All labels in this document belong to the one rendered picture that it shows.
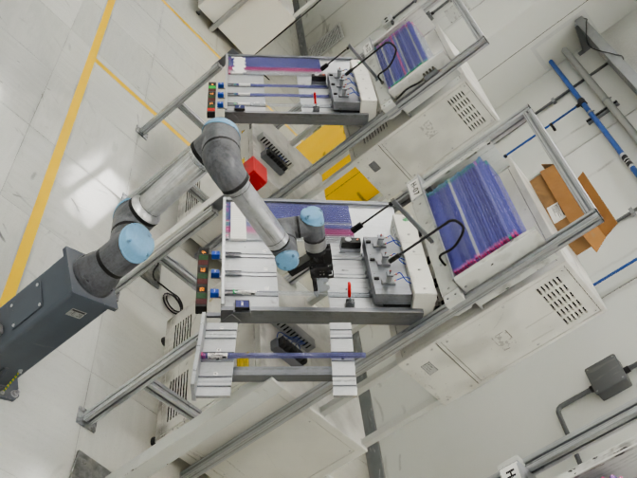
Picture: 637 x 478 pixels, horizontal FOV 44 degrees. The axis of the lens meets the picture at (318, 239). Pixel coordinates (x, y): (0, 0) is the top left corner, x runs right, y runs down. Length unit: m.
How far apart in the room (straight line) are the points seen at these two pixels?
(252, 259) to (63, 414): 0.88
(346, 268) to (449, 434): 1.77
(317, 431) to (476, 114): 1.82
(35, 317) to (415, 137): 2.22
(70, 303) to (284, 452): 1.17
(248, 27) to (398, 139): 3.40
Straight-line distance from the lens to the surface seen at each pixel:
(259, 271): 2.92
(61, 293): 2.58
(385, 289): 2.82
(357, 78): 4.21
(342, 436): 3.26
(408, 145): 4.12
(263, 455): 3.31
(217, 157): 2.33
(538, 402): 4.31
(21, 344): 2.74
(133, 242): 2.47
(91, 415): 3.09
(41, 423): 2.99
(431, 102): 4.03
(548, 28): 6.00
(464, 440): 4.44
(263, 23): 7.25
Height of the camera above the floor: 1.99
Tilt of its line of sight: 19 degrees down
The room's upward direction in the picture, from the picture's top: 54 degrees clockwise
